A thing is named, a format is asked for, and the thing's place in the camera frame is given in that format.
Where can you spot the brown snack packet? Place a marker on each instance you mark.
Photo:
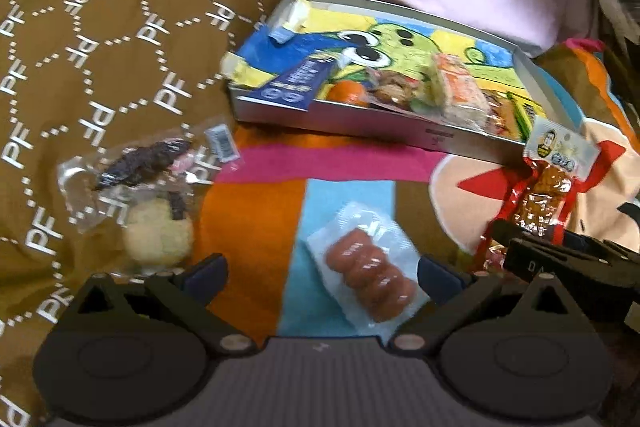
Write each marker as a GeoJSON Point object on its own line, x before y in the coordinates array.
{"type": "Point", "coordinates": [395, 87]}

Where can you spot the red chicken foot packet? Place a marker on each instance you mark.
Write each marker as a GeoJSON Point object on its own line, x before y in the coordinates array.
{"type": "Point", "coordinates": [545, 187]}

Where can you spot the brown patterned pillow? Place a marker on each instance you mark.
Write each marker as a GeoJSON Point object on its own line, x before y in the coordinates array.
{"type": "Point", "coordinates": [100, 57]}

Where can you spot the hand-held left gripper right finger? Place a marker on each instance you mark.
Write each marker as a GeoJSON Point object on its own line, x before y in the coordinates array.
{"type": "Point", "coordinates": [437, 279]}

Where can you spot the clear cookie packet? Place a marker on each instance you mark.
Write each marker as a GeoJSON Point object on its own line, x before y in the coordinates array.
{"type": "Point", "coordinates": [145, 197]}

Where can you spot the orange and white snack packet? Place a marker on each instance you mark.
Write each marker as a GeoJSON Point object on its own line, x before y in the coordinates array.
{"type": "Point", "coordinates": [460, 89]}

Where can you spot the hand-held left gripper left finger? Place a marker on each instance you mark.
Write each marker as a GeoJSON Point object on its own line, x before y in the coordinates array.
{"type": "Point", "coordinates": [210, 277]}

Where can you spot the clear sausage packet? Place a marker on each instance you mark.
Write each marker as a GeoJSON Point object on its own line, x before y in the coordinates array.
{"type": "Point", "coordinates": [365, 267]}

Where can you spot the blue snack packet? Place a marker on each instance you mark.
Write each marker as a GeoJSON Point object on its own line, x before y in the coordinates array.
{"type": "Point", "coordinates": [295, 82]}

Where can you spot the cartoon printed cardboard box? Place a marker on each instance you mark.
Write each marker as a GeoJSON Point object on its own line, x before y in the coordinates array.
{"type": "Point", "coordinates": [400, 72]}

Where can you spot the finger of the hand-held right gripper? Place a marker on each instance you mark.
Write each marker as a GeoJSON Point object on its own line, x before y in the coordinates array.
{"type": "Point", "coordinates": [545, 234]}
{"type": "Point", "coordinates": [565, 264]}

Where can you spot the orange tangerine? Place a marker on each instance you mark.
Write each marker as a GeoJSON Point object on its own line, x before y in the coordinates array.
{"type": "Point", "coordinates": [347, 93]}

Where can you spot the green printed snack packet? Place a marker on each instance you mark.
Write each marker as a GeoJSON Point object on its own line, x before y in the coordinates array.
{"type": "Point", "coordinates": [515, 117]}

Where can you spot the colourful printed blanket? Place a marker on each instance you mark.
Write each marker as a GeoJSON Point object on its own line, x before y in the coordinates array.
{"type": "Point", "coordinates": [310, 177]}

